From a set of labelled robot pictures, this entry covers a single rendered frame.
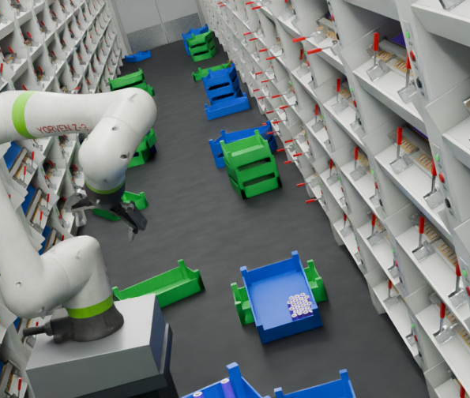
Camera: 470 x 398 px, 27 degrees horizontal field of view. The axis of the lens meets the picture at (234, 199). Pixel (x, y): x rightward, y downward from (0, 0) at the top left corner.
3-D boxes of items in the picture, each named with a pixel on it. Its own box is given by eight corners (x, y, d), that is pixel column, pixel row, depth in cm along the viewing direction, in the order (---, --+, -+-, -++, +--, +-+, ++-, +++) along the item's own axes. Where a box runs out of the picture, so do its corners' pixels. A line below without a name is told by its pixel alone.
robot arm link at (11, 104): (-17, 147, 248) (-32, 100, 244) (21, 130, 257) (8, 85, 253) (28, 148, 236) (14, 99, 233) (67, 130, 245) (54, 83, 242)
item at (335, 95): (374, 163, 233) (344, 114, 229) (330, 116, 291) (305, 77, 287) (448, 114, 231) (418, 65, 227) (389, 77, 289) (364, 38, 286)
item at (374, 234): (414, 314, 243) (385, 271, 240) (363, 240, 302) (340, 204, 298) (484, 269, 242) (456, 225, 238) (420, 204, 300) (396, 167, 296)
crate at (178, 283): (132, 321, 364) (125, 301, 362) (118, 306, 382) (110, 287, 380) (205, 289, 373) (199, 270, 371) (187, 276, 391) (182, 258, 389)
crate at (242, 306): (241, 325, 331) (235, 304, 328) (236, 304, 350) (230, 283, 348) (327, 299, 331) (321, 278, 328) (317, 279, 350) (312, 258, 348)
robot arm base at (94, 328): (21, 353, 254) (15, 332, 252) (35, 328, 268) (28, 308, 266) (120, 336, 251) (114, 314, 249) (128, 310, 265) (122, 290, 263)
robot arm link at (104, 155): (67, 152, 207) (114, 174, 205) (96, 108, 212) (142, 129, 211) (70, 184, 219) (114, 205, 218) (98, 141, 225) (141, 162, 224)
